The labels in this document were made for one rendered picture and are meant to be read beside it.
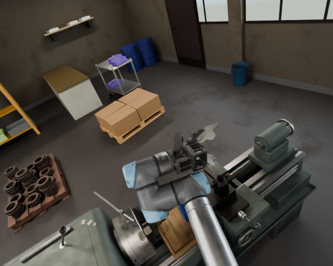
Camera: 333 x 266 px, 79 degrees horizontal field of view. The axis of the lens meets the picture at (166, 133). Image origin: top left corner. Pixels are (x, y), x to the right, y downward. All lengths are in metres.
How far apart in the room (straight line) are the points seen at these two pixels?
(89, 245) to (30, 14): 6.85
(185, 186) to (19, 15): 7.16
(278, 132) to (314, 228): 1.20
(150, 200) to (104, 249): 0.64
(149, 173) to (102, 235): 0.70
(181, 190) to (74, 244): 0.84
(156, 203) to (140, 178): 0.09
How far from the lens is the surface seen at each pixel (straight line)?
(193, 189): 0.62
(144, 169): 0.63
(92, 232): 1.31
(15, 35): 7.47
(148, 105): 3.97
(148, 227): 1.25
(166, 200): 0.63
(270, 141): 1.65
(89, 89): 5.38
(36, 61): 7.55
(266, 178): 1.75
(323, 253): 2.51
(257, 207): 1.53
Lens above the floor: 2.24
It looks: 37 degrees down
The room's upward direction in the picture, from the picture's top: 18 degrees counter-clockwise
